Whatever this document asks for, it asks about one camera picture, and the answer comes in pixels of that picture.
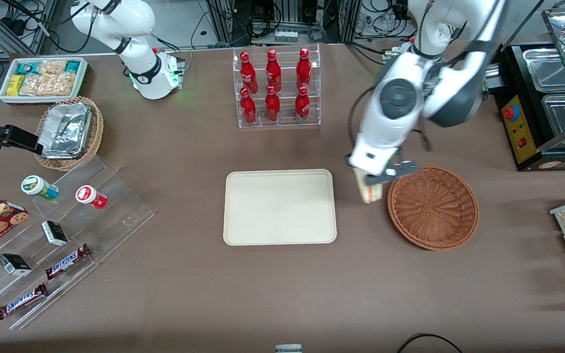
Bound triangle sandwich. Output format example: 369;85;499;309
353;167;386;204

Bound light wicker basket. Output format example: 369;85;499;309
34;96;104;172

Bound brown wicker basket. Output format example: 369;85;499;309
387;164;480;251

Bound cream plastic tray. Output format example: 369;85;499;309
223;169;337;246

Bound yellow snack packet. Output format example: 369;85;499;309
7;75;26;97

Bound aluminium foil containers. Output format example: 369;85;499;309
37;102;92;159

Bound green lid snack cup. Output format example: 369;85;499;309
21;175;59;201

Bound large clear snack bag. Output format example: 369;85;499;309
19;72;77;97

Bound red cola bottle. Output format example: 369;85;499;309
239;51;259;94
265;49;283;93
294;85;311;121
239;87;257;125
264;85;282;122
295;48;312;89

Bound small clear snack bag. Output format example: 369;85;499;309
37;60;68;76

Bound clear acrylic bottle rack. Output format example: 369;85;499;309
232;44;322;129

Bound white plastic snack bin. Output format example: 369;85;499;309
0;56;89;105

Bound red lid snack cup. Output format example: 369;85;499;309
76;185;108;210

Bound small black box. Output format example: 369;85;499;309
41;221;69;247
0;253;32;277

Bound clear acrylic stepped stand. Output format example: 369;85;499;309
0;154;156;330

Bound Snickers chocolate bar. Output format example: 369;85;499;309
0;283;49;321
45;244;92;280

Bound black food warmer yellow panel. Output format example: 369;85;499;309
488;0;565;172

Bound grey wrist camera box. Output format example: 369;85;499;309
364;160;418;186

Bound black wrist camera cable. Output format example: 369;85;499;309
348;87;377;157

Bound aluminium frame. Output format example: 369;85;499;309
0;0;58;58

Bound black floor cable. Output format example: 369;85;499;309
396;333;465;353

